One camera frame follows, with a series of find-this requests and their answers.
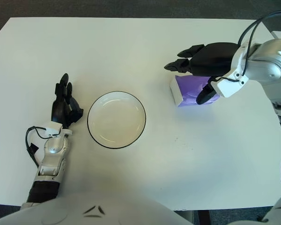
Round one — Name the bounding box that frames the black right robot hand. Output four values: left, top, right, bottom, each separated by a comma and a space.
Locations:
163, 42, 239, 105

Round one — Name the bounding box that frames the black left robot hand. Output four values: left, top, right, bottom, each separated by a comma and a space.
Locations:
51, 73, 84, 129

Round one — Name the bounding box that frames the purple tissue paper pack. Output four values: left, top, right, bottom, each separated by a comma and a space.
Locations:
170, 75, 220, 108

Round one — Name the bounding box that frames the white plate black rim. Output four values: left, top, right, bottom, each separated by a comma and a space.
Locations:
87, 90, 147, 149

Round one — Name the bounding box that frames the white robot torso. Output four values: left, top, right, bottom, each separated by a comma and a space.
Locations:
0, 187, 192, 225

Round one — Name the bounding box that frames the grey table leg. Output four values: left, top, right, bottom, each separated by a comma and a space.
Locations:
192, 210, 210, 225

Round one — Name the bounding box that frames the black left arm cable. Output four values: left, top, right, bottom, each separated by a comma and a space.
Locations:
25, 126, 61, 168

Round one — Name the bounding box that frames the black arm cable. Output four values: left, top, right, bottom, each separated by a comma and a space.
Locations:
237, 15, 270, 77
25, 126, 61, 168

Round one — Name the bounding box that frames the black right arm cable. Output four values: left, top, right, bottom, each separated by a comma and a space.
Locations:
237, 15, 270, 77

